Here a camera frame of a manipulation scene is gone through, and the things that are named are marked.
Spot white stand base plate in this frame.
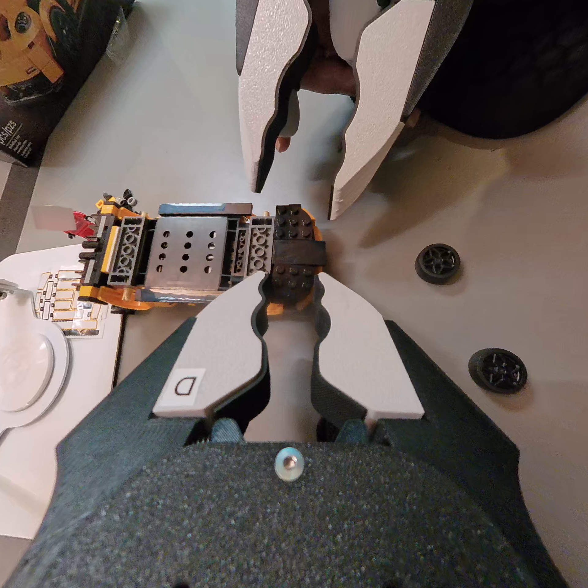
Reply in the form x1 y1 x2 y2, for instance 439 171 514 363
0 245 126 539

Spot pile of small lego parts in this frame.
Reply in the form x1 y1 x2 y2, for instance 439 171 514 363
94 187 139 208

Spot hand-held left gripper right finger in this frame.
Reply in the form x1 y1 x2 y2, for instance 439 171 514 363
311 272 425 439

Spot lego sticker sheet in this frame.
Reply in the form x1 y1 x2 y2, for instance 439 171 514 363
33 270 111 339

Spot black mesh chair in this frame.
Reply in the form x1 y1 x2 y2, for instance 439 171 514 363
420 0 588 140

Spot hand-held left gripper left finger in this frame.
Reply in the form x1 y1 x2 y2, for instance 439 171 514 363
152 271 271 439

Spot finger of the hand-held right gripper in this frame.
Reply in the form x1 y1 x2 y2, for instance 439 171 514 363
239 0 319 194
327 0 437 222

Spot red lego piece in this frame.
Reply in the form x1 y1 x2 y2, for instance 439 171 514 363
66 210 100 239

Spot black lego box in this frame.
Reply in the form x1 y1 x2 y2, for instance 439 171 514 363
0 0 135 167

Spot orange lego car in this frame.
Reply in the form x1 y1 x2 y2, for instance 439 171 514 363
76 201 328 319

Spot black lego wheel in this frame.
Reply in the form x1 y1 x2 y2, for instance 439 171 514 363
468 348 528 395
414 243 462 286

